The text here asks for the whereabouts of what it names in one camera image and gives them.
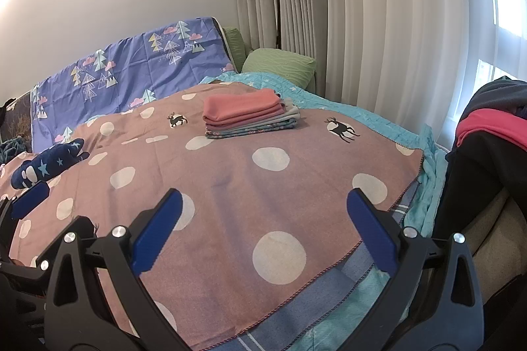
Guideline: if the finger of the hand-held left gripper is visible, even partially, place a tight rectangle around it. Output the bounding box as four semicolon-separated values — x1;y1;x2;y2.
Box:
0;216;98;286
0;181;51;236

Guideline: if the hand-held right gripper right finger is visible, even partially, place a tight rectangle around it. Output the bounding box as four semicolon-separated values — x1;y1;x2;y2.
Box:
346;188;485;351

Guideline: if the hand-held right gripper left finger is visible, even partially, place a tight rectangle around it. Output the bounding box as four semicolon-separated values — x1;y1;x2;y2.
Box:
43;188;184;351

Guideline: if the pink long-sleeve shirt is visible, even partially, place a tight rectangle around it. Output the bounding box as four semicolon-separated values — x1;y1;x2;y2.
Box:
203;88;285;125

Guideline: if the pile of clothes on chair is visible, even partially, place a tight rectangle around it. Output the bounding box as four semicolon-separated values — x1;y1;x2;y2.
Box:
432;76;527;236

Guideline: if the navy star print plush cloth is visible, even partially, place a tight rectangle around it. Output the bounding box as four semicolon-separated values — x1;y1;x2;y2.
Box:
10;138;89;189

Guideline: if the dark teal fuzzy blanket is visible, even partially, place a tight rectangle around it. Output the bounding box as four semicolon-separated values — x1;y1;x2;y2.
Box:
0;137;33;164

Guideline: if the mauve dotted deer blanket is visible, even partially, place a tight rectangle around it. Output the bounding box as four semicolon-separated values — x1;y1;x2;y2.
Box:
0;81;425;351

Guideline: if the black cloth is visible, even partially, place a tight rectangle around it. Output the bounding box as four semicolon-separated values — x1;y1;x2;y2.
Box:
0;98;17;125

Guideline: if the teal quilt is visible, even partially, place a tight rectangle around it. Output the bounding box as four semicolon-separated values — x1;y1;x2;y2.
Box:
202;71;447;351

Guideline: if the dusty pink folded garment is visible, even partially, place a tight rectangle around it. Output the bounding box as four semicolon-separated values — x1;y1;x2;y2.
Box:
205;110;289;133

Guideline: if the beige chair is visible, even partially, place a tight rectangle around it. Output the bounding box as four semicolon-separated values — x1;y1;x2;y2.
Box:
465;186;527;304

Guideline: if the floral patterned folded garment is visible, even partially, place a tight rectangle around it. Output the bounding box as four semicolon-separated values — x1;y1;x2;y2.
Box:
205;118;298;140

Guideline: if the grey folded garment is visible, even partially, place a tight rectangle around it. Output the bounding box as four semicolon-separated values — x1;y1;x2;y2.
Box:
247;99;300;126

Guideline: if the red garment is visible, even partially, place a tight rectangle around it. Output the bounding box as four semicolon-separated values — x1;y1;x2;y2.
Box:
456;107;527;146

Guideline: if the blue tree print sheet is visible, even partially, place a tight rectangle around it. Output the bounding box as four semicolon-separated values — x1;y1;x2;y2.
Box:
31;17;235;146

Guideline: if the green pillow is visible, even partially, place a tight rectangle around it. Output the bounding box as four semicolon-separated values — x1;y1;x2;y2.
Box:
241;48;318;88
222;27;253;72

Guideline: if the bright window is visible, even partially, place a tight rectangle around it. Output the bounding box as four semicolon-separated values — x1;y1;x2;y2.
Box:
475;0;527;119

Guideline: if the grey pleated curtain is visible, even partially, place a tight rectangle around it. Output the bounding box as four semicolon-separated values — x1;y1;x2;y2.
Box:
231;0;507;154

